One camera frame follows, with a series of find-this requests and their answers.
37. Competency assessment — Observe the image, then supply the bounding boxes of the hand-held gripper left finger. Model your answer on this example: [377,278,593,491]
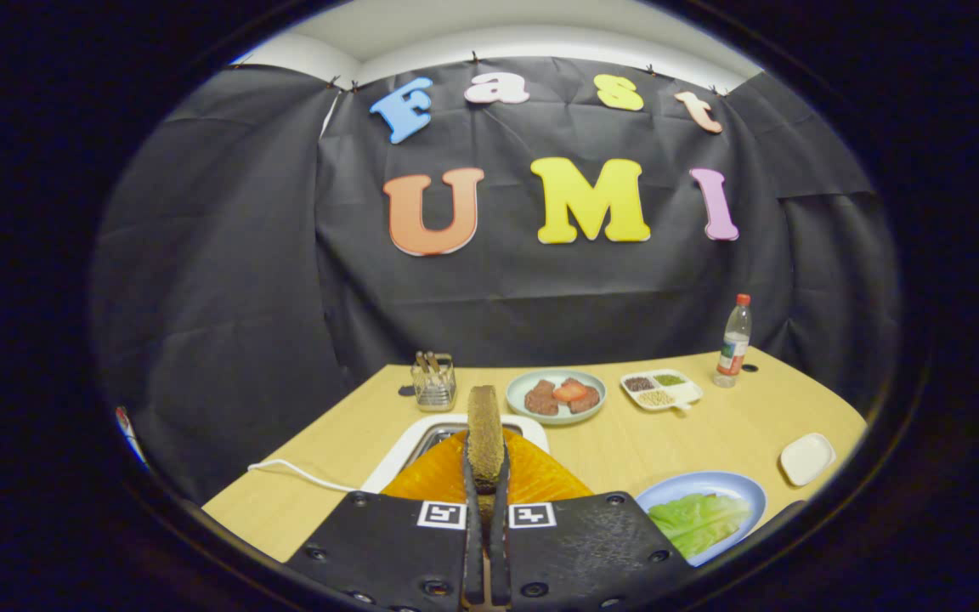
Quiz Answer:
[286,429,487,612]

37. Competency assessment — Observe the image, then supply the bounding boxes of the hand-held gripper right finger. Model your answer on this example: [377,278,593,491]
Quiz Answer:
[489,429,694,612]

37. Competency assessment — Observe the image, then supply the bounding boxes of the green lettuce leaf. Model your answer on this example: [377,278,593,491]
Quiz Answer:
[648,492,752,560]

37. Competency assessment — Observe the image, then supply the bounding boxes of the brown toast slice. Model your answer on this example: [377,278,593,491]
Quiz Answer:
[466,385,506,494]

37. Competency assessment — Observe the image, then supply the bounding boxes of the white toaster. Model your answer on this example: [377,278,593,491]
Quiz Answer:
[360,413,550,494]

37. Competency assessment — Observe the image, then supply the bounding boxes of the blue round plate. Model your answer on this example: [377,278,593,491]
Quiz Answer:
[634,471,768,568]

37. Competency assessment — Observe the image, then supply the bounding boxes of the brown meat patty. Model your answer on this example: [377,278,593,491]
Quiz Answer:
[524,380,560,416]
[569,378,602,415]

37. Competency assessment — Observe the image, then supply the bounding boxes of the pale green round plate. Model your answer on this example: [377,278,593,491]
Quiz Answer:
[506,369,608,426]

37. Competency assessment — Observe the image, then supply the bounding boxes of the white divided condiment dish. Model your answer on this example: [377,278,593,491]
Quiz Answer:
[620,368,705,413]

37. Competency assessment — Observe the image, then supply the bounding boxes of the white rectangular dish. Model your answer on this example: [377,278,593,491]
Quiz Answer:
[779,432,837,487]

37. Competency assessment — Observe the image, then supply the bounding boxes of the clear bottle with red cap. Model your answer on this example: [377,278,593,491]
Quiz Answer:
[713,293,753,389]

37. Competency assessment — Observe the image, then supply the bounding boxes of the black backdrop cloth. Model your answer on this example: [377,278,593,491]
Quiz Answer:
[90,55,903,507]

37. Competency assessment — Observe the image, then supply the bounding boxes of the white and red object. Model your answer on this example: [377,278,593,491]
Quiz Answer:
[114,405,150,468]

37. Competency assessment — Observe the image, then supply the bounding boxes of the white toaster power cable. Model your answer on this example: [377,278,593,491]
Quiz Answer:
[247,459,363,494]

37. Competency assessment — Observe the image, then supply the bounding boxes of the metal wire utensil holder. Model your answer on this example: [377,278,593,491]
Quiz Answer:
[410,350,457,413]

